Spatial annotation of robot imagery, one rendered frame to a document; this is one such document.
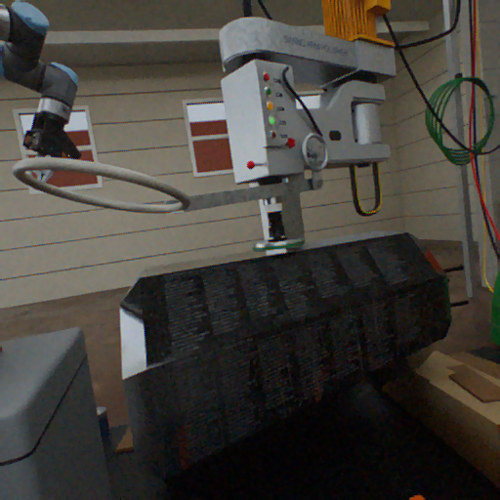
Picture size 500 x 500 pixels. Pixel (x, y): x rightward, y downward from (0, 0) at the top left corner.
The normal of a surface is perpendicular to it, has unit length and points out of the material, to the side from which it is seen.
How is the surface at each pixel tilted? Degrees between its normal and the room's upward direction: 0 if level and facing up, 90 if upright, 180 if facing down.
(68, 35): 90
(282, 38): 90
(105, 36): 90
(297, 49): 90
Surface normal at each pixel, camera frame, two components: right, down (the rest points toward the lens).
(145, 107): 0.24, 0.06
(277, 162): 0.63, -0.02
